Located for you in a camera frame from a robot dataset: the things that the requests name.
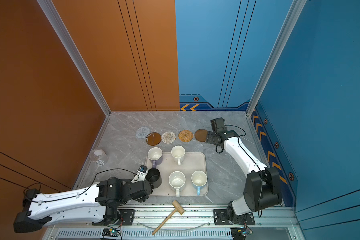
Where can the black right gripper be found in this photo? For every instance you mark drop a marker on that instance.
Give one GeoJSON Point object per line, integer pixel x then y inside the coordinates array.
{"type": "Point", "coordinates": [209, 136]}

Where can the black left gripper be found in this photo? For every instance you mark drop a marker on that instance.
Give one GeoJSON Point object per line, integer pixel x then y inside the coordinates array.
{"type": "Point", "coordinates": [144, 200]}

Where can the dark wooden round coaster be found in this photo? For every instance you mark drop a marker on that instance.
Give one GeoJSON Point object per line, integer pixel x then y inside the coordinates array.
{"type": "Point", "coordinates": [201, 135]}

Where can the rattan round coaster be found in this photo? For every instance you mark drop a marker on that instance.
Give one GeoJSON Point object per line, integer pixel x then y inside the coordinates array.
{"type": "Point", "coordinates": [185, 136]}

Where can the black mug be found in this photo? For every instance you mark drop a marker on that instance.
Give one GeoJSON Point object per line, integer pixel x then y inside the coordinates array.
{"type": "Point", "coordinates": [154, 177]}

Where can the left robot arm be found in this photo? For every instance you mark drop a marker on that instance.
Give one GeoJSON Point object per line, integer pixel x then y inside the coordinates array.
{"type": "Point", "coordinates": [97, 204]}

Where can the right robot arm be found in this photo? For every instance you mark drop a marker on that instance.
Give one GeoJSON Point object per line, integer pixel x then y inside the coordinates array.
{"type": "Point", "coordinates": [263, 185]}

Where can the multicolour woven coaster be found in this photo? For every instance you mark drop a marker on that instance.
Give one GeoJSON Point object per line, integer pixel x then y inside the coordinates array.
{"type": "Point", "coordinates": [168, 137]}

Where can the brown worn round coaster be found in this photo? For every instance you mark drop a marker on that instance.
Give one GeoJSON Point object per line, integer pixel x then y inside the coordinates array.
{"type": "Point", "coordinates": [153, 139]}

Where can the blue-grey woven coaster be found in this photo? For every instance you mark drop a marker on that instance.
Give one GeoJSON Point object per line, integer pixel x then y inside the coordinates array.
{"type": "Point", "coordinates": [142, 133]}

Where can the left green circuit board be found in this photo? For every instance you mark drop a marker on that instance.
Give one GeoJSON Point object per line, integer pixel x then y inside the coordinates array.
{"type": "Point", "coordinates": [111, 234]}

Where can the green circuit board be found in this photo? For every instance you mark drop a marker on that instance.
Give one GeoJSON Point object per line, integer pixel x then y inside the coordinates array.
{"type": "Point", "coordinates": [240, 233]}
{"type": "Point", "coordinates": [111, 234]}

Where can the light blue mug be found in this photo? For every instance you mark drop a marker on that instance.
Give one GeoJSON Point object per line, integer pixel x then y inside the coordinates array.
{"type": "Point", "coordinates": [199, 180]}

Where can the beige serving tray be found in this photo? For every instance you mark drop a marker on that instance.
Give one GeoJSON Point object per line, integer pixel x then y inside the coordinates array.
{"type": "Point", "coordinates": [186, 179]}

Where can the purple mug white inside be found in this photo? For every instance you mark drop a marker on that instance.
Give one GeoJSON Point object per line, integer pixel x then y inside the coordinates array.
{"type": "Point", "coordinates": [155, 156]}

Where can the white speckled mug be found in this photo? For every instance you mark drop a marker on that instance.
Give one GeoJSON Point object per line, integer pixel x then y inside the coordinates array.
{"type": "Point", "coordinates": [177, 181]}

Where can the wooden mallet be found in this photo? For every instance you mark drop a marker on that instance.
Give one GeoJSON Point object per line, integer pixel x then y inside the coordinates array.
{"type": "Point", "coordinates": [177, 209]}

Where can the right green circuit board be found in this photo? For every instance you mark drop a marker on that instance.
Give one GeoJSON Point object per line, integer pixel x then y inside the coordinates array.
{"type": "Point", "coordinates": [240, 233]}

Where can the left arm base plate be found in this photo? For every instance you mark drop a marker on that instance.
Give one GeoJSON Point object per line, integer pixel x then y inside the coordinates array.
{"type": "Point", "coordinates": [116, 217]}

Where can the aluminium front rail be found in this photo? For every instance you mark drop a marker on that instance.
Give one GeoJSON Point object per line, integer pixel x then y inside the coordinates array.
{"type": "Point", "coordinates": [197, 222]}

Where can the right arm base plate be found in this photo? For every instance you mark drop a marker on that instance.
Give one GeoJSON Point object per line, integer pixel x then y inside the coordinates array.
{"type": "Point", "coordinates": [224, 217]}

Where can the right aluminium frame post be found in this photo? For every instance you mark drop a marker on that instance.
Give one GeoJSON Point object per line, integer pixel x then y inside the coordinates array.
{"type": "Point", "coordinates": [283, 36]}

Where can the aluminium frame post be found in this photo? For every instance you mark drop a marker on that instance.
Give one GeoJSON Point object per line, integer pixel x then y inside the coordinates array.
{"type": "Point", "coordinates": [62, 32]}
{"type": "Point", "coordinates": [283, 36]}

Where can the left aluminium frame post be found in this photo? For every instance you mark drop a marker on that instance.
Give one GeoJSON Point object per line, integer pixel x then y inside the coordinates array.
{"type": "Point", "coordinates": [62, 32]}

